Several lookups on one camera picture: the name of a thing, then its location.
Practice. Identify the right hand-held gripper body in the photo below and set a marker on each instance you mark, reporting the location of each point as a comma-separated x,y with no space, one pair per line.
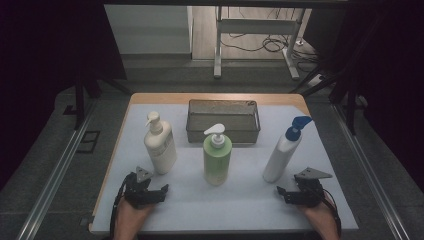
308,193

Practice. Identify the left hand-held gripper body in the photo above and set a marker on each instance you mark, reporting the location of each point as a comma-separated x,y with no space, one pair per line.
138,195

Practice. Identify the white bottle with blue pump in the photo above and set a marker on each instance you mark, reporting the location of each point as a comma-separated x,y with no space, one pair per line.
281,156

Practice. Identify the cream pump bottle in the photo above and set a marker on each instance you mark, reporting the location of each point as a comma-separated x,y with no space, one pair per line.
161,146

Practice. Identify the green pump bottle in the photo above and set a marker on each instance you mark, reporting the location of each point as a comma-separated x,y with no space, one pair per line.
217,160

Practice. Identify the grey metal mesh basket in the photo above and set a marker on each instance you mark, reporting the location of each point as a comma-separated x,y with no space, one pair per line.
223,115

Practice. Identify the person's left hand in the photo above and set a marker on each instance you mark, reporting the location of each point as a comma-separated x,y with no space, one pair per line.
131,215

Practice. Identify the person's right hand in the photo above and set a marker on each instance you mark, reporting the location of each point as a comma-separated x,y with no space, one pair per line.
316,215

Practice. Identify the white table mat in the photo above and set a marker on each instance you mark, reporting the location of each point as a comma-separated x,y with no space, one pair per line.
233,206

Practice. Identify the small grey table clamp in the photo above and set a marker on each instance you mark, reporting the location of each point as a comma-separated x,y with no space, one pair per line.
86,221

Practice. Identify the black metal stand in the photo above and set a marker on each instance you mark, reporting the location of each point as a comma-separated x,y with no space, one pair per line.
79,100
350,100

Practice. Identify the white power strip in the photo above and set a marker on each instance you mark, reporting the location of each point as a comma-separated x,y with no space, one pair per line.
315,80

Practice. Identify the dark curtain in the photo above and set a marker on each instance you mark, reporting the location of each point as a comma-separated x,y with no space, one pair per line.
40,66
396,83

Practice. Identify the white cabinet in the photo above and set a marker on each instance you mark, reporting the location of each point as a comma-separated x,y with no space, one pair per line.
146,28

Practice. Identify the metal floor rail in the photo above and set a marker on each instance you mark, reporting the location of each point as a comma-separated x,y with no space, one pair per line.
55,175
370,173

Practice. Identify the white desk frame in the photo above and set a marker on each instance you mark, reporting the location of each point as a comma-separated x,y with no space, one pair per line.
256,26

